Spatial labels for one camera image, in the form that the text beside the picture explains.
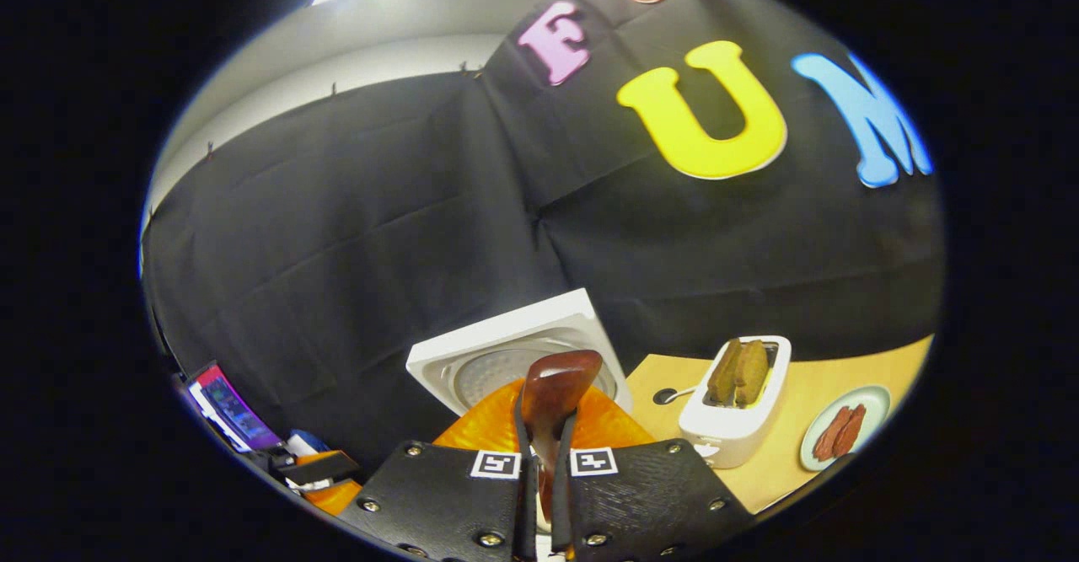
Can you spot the white toaster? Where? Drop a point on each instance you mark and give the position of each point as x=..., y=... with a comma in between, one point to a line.
x=733, y=431

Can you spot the lit device screen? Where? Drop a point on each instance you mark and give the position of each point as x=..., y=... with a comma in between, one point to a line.
x=236, y=410

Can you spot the dark wooden spoon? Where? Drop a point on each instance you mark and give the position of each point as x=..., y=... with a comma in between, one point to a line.
x=556, y=385

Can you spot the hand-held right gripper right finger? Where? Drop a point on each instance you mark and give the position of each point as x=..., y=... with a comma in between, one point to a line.
x=649, y=499

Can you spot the black backdrop cloth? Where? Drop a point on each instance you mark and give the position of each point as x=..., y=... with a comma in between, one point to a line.
x=337, y=250

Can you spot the pale green plate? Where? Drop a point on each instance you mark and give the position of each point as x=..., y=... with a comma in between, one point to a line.
x=872, y=406

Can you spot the brown bread slices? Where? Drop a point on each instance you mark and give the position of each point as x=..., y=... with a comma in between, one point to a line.
x=738, y=372

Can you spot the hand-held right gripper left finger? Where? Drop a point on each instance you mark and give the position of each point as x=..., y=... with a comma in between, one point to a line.
x=438, y=495

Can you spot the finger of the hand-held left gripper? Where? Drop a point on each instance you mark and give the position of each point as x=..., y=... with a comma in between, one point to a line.
x=324, y=467
x=337, y=499

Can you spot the red meat slices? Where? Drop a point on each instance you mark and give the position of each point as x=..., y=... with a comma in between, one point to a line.
x=839, y=433

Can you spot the white rice cooker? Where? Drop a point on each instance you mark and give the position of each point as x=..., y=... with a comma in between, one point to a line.
x=497, y=343

